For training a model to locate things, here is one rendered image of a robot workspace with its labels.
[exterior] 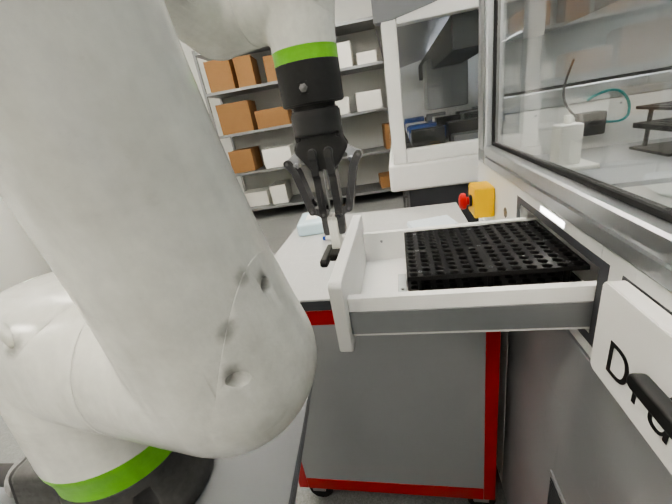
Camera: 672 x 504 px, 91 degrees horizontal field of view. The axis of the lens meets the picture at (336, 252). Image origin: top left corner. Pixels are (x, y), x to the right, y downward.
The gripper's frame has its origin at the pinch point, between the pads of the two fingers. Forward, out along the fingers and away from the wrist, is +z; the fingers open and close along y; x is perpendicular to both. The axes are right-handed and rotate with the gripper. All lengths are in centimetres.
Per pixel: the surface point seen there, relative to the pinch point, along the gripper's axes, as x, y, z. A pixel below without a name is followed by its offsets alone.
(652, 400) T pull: 33.6, -27.1, 2.0
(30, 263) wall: -178, 334, 63
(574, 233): 9.9, -32.4, -0.5
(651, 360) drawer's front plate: 28.0, -30.6, 3.7
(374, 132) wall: -414, 18, 13
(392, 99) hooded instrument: -77, -11, -20
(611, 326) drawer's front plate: 22.5, -30.6, 4.3
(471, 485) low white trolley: -8, -23, 79
